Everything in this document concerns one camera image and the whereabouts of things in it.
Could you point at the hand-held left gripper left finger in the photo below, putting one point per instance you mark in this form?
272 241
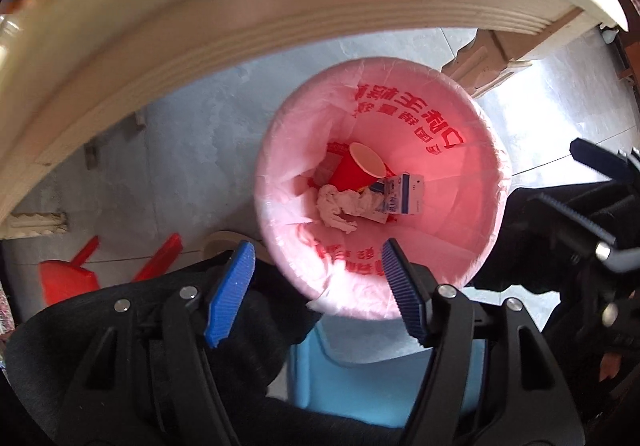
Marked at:
232 291

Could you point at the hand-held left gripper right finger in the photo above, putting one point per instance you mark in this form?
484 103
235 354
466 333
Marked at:
402 286

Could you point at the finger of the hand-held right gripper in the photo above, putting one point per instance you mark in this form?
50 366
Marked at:
575 221
595 158

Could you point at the white box with blue panel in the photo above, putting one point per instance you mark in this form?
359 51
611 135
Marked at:
409 193

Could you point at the pink lined trash bin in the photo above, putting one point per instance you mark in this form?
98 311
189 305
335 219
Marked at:
450 206

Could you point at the white tissue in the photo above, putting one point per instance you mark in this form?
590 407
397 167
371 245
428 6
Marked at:
340 206

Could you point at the red paper cup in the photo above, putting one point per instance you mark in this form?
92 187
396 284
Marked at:
357 170

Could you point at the person's right hand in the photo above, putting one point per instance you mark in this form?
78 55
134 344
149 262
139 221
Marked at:
610 366

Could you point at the light blue plastic stool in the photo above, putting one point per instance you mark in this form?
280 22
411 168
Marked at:
350 376

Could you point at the red wrapper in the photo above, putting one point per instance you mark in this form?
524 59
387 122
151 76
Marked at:
336 148

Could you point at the red plastic stool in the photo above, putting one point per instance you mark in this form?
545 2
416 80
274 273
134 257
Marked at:
65 276

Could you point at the cream wooden table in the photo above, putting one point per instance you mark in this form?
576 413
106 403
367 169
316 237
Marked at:
200 25

